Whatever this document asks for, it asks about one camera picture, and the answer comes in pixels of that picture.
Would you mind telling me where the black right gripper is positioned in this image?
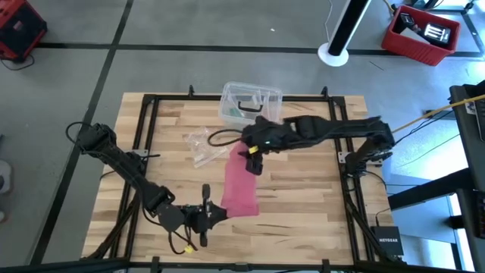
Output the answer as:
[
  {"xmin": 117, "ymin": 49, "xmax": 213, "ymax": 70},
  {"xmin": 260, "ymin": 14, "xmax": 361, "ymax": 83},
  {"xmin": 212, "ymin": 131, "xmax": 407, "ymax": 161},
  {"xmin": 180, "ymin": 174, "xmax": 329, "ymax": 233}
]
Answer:
[{"xmin": 242, "ymin": 119, "xmax": 291, "ymax": 176}]

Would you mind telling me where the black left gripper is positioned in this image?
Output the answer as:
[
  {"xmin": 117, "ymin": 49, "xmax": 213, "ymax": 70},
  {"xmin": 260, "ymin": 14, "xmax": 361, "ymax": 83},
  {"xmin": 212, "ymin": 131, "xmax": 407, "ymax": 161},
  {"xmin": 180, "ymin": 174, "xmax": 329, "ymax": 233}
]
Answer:
[{"xmin": 184, "ymin": 184, "xmax": 228, "ymax": 247}]

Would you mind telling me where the pink elastic bandage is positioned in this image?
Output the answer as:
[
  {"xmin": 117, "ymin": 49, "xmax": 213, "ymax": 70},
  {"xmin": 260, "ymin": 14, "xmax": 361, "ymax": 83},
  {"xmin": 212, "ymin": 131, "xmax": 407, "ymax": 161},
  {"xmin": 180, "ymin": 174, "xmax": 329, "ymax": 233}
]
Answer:
[{"xmin": 221, "ymin": 140, "xmax": 261, "ymax": 219}]

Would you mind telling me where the clear plastic bag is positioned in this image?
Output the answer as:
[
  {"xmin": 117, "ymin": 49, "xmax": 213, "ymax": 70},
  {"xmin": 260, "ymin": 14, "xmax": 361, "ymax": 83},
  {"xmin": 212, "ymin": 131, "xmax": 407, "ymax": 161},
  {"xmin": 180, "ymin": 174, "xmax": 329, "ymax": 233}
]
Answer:
[{"xmin": 183, "ymin": 127, "xmax": 230, "ymax": 169}]

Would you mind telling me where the clear plastic storage box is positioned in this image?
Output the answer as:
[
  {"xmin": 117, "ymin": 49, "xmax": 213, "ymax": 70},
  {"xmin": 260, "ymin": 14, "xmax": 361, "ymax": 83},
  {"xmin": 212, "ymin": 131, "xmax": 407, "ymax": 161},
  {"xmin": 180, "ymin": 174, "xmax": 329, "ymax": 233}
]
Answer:
[{"xmin": 218, "ymin": 81, "xmax": 283, "ymax": 129}]

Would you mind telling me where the black Netgear router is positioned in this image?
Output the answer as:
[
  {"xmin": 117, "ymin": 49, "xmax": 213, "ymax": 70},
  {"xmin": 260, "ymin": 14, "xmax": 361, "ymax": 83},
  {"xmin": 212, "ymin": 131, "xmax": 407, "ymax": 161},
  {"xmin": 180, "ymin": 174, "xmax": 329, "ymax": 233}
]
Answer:
[{"xmin": 370, "ymin": 226, "xmax": 405, "ymax": 257}]

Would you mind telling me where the black pole white base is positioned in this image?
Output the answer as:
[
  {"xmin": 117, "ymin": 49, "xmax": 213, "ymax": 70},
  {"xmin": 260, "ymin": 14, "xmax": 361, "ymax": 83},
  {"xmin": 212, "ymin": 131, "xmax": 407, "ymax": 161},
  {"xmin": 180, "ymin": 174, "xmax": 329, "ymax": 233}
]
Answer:
[{"xmin": 317, "ymin": 0, "xmax": 372, "ymax": 67}]

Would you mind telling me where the red plastic crate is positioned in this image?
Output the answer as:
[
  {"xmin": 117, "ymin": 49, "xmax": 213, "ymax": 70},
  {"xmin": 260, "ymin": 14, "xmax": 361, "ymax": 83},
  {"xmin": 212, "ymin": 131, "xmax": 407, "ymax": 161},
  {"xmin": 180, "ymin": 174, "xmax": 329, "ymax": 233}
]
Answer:
[{"xmin": 380, "ymin": 4, "xmax": 462, "ymax": 67}]

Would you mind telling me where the person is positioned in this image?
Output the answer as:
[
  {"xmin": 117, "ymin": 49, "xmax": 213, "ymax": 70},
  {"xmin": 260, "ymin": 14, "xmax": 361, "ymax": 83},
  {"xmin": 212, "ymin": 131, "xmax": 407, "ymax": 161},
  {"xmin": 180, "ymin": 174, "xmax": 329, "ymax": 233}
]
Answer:
[{"xmin": 0, "ymin": 158, "xmax": 14, "ymax": 224}]

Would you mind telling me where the black desk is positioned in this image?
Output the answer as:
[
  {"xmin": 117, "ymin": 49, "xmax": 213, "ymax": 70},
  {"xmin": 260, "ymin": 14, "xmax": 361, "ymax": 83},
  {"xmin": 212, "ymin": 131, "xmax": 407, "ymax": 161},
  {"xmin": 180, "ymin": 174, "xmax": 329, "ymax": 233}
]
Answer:
[{"xmin": 386, "ymin": 81, "xmax": 485, "ymax": 273}]

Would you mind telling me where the small black device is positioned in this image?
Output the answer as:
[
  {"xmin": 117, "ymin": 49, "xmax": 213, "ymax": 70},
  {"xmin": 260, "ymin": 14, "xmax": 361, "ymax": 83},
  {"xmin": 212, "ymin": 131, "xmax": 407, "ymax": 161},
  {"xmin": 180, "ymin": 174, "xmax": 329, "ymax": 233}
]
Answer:
[{"xmin": 399, "ymin": 11, "xmax": 418, "ymax": 30}]

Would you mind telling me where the black silver device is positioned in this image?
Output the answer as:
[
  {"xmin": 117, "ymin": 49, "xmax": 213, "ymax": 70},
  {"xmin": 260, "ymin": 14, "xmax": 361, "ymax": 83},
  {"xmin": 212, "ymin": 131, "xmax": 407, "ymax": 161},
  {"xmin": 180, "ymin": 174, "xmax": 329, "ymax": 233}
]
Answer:
[{"xmin": 421, "ymin": 22, "xmax": 452, "ymax": 49}]

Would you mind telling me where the red black generator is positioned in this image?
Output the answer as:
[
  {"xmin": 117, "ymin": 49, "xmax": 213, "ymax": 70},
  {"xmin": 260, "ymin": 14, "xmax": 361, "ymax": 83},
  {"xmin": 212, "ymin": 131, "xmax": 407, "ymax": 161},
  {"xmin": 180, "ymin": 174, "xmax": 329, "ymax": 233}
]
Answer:
[{"xmin": 0, "ymin": 0, "xmax": 49, "ymax": 64}]

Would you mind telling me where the black metal table frame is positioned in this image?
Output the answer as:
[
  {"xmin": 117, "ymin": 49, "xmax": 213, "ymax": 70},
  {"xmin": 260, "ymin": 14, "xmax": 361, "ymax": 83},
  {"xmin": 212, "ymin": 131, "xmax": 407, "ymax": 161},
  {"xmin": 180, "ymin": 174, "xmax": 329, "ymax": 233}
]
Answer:
[{"xmin": 81, "ymin": 85, "xmax": 402, "ymax": 273}]

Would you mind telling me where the thin white cable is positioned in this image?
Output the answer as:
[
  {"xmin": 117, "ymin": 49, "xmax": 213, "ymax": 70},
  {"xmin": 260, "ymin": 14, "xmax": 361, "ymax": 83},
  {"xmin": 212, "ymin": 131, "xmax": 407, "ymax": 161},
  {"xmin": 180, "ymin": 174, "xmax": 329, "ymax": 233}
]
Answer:
[{"xmin": 324, "ymin": 0, "xmax": 335, "ymax": 43}]

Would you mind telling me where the yellow cable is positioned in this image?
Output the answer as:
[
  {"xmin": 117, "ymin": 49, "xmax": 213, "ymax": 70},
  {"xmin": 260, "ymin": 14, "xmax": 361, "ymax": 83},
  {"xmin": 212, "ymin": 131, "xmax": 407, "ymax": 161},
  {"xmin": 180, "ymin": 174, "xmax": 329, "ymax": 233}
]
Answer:
[{"xmin": 392, "ymin": 94, "xmax": 485, "ymax": 133}]

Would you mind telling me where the black generator cable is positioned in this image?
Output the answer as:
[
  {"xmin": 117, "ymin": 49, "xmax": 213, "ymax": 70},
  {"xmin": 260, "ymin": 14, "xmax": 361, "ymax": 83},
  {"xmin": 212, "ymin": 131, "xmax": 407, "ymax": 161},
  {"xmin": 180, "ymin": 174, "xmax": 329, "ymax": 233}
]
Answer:
[{"xmin": 0, "ymin": 54, "xmax": 36, "ymax": 72}]

